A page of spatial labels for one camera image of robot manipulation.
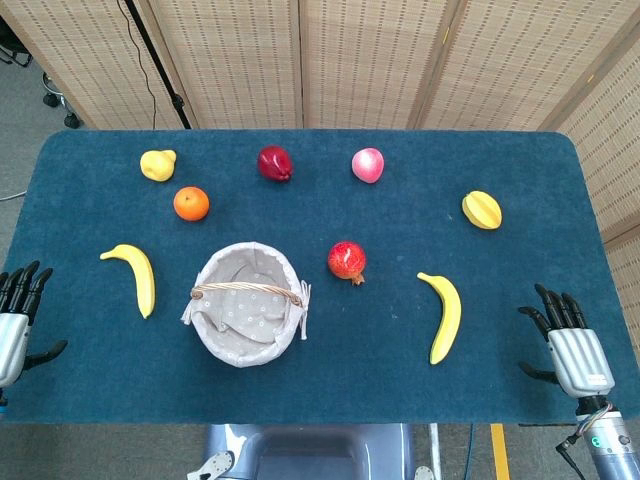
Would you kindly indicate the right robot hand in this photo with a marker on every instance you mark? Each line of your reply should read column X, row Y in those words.
column 577, row 350

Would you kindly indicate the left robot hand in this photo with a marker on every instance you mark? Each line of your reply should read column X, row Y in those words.
column 12, row 336

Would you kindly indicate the orange fruit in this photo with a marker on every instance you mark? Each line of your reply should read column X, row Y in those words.
column 191, row 203

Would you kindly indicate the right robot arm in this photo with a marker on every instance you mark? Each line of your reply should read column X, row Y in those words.
column 607, row 440

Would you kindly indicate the robot base body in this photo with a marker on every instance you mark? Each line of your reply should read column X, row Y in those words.
column 310, row 450

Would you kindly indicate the yellow pear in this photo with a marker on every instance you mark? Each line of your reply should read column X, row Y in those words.
column 158, row 165

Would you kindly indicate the yellow banana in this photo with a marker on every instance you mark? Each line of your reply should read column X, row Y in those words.
column 140, row 275
column 447, row 315

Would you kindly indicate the yellow starfruit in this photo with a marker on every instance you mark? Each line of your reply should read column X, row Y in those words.
column 482, row 210

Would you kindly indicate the office chair wheeled base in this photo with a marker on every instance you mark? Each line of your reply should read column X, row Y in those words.
column 60, row 102

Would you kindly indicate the red pomegranate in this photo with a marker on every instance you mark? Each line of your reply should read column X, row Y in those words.
column 346, row 260

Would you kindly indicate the blue table mat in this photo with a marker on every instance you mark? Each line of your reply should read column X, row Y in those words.
column 320, row 390

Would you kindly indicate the pink peach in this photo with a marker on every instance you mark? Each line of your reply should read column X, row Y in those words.
column 368, row 165

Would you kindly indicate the black tripod stand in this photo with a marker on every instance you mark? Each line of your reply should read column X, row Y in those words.
column 160, row 65

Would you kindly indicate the dark red apple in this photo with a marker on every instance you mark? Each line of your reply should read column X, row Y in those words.
column 275, row 163

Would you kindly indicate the bamboo folding screen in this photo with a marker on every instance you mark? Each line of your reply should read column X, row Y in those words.
column 350, row 60

